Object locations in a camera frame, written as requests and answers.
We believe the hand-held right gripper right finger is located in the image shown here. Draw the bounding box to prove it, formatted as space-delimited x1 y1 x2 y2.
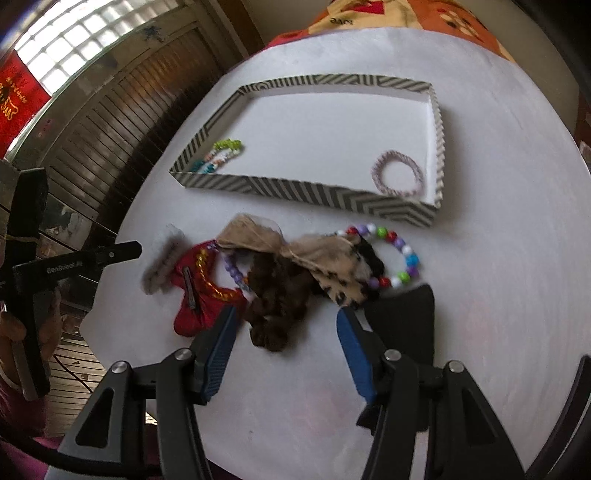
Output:
336 307 525 480

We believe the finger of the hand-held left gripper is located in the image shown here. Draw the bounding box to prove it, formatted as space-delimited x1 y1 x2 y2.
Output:
92 240 142 274

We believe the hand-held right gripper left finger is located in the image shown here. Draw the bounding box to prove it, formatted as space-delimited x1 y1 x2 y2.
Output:
44 304 240 480

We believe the light fluffy scrunchie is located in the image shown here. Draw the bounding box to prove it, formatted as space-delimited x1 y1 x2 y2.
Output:
141 224 188 296

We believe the red bow hair clip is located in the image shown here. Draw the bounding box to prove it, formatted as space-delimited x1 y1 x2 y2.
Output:
173 240 245 339

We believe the black cloth bow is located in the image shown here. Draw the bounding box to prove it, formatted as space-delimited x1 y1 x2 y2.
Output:
362 282 437 365

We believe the brown scrunchie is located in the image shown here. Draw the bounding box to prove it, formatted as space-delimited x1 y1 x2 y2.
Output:
242 254 324 354

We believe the purple bead bracelet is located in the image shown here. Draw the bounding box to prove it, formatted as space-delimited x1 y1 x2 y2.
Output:
222 251 250 294

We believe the black scrunchie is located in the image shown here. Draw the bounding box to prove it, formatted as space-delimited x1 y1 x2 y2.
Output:
355 237 386 291

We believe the beige leopard print bow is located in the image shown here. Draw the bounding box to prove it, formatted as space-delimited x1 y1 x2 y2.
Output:
216 213 370 308

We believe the multicolour bead bracelet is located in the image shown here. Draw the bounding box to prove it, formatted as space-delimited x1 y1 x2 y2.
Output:
332 223 422 291

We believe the striped cardboard tray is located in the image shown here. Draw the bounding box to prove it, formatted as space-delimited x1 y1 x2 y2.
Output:
168 73 446 228

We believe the person's left forearm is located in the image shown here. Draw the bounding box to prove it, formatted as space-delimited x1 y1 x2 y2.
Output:
0 364 63 480

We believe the person's left hand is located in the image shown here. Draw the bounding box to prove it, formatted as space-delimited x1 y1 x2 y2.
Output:
0 286 63 370

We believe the glass cabinet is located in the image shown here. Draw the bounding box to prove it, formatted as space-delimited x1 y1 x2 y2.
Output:
41 194 122 344

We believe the wooden slatted door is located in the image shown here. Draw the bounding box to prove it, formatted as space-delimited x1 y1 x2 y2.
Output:
28 25 238 250

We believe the glass block window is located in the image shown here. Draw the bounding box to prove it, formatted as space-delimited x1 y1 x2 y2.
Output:
16 0 185 97

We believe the printed blanket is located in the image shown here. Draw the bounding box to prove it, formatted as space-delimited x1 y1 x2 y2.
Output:
263 0 518 65

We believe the red wall poster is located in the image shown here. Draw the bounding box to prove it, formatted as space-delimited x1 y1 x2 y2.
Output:
0 50 51 158

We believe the pastel bead bracelet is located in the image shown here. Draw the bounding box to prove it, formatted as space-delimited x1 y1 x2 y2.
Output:
202 150 234 171

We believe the green bead bracelet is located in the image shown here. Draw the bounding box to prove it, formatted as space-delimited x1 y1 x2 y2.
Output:
213 137 245 155

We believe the pink braided hair tie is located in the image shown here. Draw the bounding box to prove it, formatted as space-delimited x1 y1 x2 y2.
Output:
370 150 423 197

